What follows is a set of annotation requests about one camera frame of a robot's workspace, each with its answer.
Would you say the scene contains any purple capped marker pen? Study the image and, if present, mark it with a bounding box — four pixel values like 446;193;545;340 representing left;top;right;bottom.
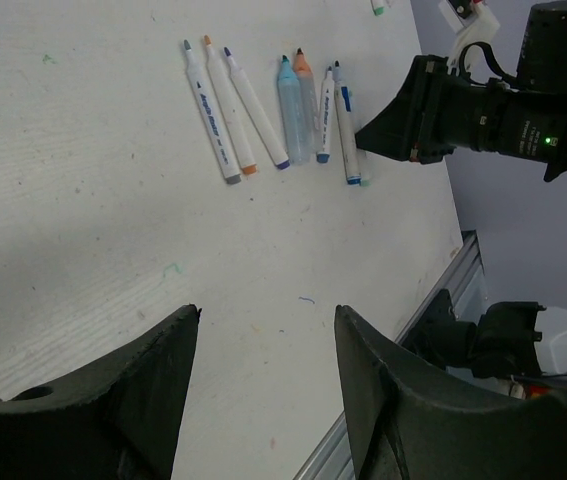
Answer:
223;47;291;170

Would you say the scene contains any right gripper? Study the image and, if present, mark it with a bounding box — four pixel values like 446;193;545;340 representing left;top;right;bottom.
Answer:
355;1;567;182

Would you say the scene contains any dark blue capped marker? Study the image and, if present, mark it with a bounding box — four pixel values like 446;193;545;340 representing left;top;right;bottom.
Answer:
333;60;361;185

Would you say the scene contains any light blue capped marker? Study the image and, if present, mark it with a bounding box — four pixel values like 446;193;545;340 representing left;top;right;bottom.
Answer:
317;66;335;164

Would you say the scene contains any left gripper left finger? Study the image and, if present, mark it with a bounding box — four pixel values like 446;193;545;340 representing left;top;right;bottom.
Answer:
0;304;199;479

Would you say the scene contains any light blue highlighter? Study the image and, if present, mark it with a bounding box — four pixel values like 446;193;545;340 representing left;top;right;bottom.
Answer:
277;55;310;165

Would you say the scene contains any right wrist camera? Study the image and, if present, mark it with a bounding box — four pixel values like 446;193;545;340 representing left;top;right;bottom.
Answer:
438;0;500;72

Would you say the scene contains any aluminium rail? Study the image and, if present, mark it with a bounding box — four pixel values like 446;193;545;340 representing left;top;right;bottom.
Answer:
295;230;488;479

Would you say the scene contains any peach capped marker pen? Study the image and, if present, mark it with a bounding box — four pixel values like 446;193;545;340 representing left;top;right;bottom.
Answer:
203;34;257;176

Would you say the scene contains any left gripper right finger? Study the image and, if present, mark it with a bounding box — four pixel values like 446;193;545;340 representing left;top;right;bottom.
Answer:
334;306;567;479

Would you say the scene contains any orange highlighter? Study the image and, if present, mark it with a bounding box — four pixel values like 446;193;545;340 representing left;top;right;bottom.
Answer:
293;48;321;154

